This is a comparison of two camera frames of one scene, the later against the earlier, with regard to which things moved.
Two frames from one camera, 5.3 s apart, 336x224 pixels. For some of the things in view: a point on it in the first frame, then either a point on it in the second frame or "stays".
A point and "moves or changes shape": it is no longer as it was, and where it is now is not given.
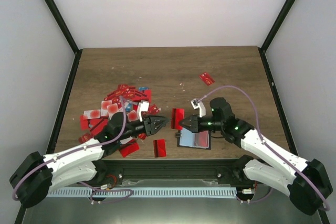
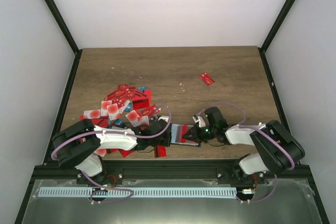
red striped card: x=177 y=114 → x=180 y=131
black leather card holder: x=187 y=138 moves or changes shape
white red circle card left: x=92 y=114 stays
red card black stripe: x=159 y=148 stays
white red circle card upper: x=112 y=109 stays
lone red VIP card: x=207 y=78 stays
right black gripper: x=195 y=123 → x=197 y=139
